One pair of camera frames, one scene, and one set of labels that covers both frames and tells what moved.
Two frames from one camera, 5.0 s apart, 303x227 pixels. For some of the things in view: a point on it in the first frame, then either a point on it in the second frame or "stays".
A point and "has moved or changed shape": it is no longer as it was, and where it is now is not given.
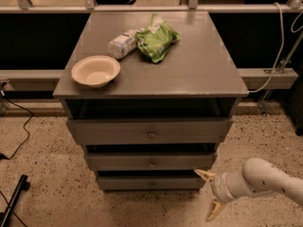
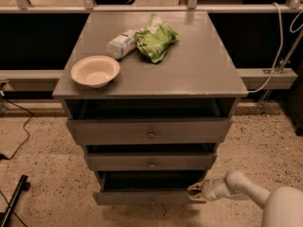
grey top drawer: (153, 130) stays
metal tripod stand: (261, 106) stays
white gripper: (219, 186) -> (207, 189)
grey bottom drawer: (151, 183) has moved or changed shape
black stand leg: (24, 184) stays
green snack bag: (154, 42) stays
